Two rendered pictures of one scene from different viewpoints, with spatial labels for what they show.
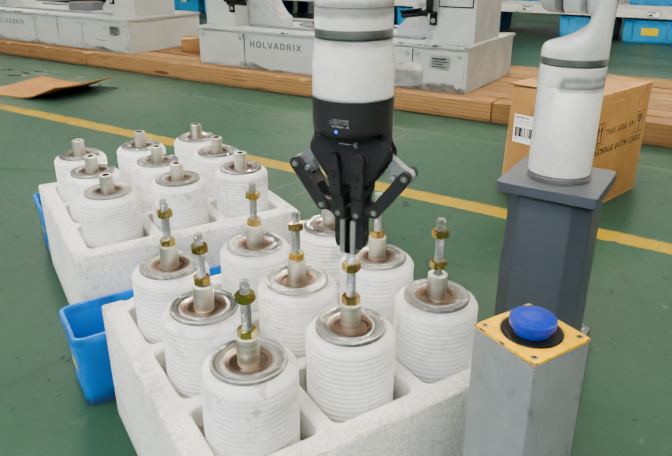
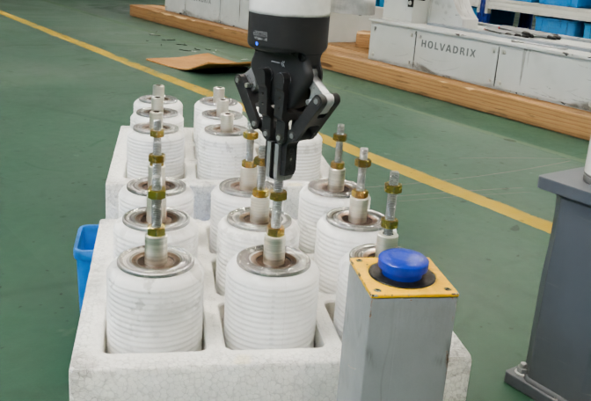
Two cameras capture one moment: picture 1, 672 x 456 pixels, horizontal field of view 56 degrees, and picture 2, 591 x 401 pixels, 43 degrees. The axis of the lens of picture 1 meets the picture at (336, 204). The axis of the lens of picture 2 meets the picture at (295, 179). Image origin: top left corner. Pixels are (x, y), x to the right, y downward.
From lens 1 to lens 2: 0.30 m
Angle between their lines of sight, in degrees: 20
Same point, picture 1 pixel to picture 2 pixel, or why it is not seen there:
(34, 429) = (26, 326)
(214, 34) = (386, 29)
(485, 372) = (350, 310)
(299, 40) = (475, 44)
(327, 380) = (232, 306)
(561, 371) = (413, 318)
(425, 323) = not seen: hidden behind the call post
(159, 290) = (134, 203)
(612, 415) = not seen: outside the picture
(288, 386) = (177, 289)
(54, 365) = (72, 284)
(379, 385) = (283, 325)
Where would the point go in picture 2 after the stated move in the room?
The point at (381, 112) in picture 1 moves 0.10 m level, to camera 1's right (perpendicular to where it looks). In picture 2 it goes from (302, 29) to (412, 41)
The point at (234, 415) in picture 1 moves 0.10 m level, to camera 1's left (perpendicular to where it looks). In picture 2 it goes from (120, 302) to (36, 279)
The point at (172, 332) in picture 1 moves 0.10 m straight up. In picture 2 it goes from (116, 231) to (115, 144)
